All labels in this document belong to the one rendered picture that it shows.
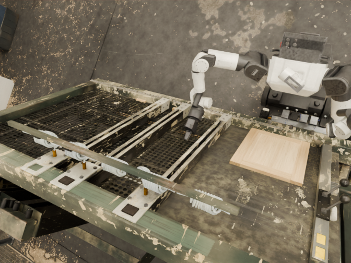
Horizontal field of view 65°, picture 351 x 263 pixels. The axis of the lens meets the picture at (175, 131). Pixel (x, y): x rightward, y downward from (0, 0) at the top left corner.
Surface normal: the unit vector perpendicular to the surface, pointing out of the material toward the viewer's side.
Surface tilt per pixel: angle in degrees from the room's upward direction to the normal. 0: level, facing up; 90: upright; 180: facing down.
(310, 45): 23
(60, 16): 0
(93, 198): 60
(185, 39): 0
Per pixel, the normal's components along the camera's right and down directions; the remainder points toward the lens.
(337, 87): -0.70, 0.57
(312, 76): -0.45, 0.27
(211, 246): 0.07, -0.89
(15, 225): -0.37, -0.12
